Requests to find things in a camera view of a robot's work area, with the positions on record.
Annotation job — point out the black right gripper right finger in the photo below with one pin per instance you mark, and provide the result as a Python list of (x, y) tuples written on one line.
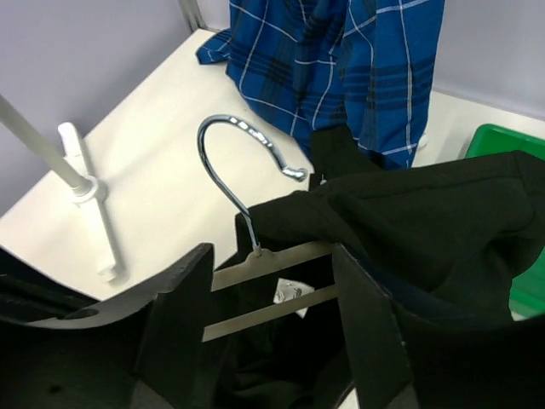
[(408, 349)]

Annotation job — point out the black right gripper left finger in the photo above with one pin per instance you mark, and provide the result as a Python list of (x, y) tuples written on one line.
[(138, 349)]

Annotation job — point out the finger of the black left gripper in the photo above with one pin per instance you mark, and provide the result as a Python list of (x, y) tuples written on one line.
[(27, 295)]

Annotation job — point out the black button shirt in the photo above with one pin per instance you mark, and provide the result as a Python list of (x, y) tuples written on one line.
[(412, 224)]

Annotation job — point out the blue plaid shirt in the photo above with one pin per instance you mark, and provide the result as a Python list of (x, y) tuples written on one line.
[(304, 66)]

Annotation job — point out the silver clothes rack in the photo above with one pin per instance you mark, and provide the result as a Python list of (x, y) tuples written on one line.
[(75, 169)]

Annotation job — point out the green plastic tray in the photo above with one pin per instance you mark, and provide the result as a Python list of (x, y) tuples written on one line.
[(509, 233)]

